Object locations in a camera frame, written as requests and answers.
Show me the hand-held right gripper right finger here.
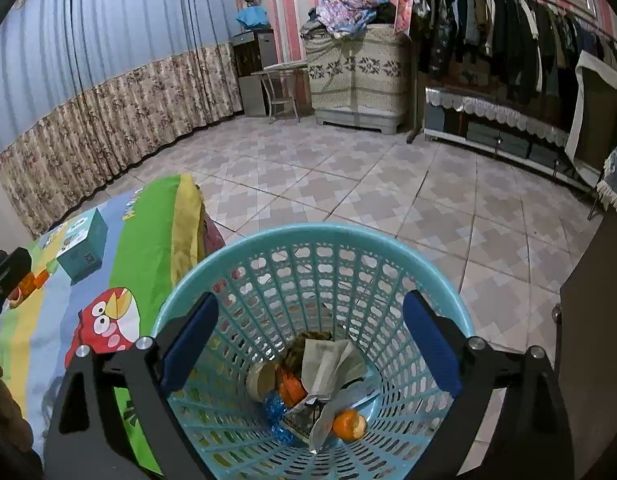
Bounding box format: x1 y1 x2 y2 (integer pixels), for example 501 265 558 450
403 289 575 480

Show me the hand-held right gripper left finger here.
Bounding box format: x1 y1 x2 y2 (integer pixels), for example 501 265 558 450
42 291 220 480

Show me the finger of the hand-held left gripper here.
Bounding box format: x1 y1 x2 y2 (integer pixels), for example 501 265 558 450
0 247 33 331

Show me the beige paper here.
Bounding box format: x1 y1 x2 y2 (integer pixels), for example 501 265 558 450
301 339 369 453

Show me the blue plastic bag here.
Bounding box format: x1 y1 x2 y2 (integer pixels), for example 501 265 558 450
262 392 296 448

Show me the orange noodle packet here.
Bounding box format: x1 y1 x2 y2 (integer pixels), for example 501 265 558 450
277 367 309 408

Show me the dark olive wrapper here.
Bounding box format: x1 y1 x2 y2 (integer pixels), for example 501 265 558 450
281 331 334 376

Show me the teal plastic basket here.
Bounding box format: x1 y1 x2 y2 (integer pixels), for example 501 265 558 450
151 223 475 480

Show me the printed grey packet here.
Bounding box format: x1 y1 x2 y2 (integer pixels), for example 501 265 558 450
281 400 324 443

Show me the person's left forearm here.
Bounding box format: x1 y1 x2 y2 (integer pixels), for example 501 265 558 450
0 355 36 461

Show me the colourful printed play mat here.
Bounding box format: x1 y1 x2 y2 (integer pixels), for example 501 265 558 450
0 174 226 476

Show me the teal carton box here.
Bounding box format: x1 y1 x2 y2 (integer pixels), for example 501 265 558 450
56 208 109 286

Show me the dark wooden furniture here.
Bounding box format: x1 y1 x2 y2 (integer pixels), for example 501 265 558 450
556 210 617 480

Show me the low cabinet with lace cover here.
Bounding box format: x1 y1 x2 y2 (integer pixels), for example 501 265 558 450
423 86 589 186

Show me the blue and floral curtain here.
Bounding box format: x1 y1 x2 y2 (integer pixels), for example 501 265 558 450
0 0 244 238

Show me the folding chair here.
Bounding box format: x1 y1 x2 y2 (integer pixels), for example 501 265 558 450
251 62 309 123

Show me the cloth covered wardrobe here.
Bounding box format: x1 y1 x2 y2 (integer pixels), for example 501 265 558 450
302 25 409 135

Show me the grey water dispenser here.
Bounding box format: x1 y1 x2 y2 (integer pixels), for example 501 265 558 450
232 30 279 118

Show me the rack of hanging clothes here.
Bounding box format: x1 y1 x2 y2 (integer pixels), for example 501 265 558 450
409 0 617 111

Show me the pink hanging bag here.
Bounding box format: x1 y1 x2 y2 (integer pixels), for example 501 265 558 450
393 0 414 36

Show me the blue bag with plant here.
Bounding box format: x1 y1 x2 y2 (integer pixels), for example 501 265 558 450
236 6 269 31

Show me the pile of folded clothes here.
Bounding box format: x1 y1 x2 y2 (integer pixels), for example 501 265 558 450
308 0 397 38

